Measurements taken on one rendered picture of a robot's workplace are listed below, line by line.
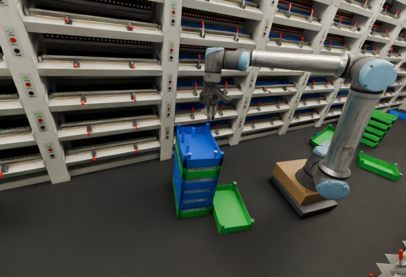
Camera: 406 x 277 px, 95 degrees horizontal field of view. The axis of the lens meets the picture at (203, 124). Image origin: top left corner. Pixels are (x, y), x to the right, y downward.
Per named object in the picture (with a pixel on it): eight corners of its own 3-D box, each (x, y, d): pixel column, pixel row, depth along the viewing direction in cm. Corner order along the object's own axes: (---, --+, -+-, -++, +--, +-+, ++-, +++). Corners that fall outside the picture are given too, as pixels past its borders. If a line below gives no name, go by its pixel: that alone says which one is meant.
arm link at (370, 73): (335, 183, 116) (389, 55, 81) (345, 206, 101) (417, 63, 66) (308, 178, 120) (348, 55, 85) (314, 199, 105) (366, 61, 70)
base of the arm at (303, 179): (330, 190, 127) (337, 180, 122) (307, 193, 121) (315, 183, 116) (310, 169, 142) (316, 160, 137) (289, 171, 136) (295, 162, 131)
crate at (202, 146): (222, 166, 95) (225, 153, 92) (182, 168, 90) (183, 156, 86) (206, 134, 120) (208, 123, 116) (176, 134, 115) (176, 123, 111)
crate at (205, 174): (219, 177, 99) (222, 166, 95) (181, 180, 94) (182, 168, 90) (205, 143, 124) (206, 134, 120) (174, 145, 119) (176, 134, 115)
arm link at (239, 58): (251, 50, 95) (227, 48, 98) (249, 52, 85) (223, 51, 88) (248, 69, 99) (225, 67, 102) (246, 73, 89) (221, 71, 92)
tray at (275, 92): (294, 94, 192) (301, 87, 185) (249, 97, 164) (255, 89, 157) (283, 81, 202) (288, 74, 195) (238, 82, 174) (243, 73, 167)
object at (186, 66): (247, 75, 150) (255, 60, 140) (176, 75, 122) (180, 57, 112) (235, 60, 161) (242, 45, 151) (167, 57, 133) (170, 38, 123)
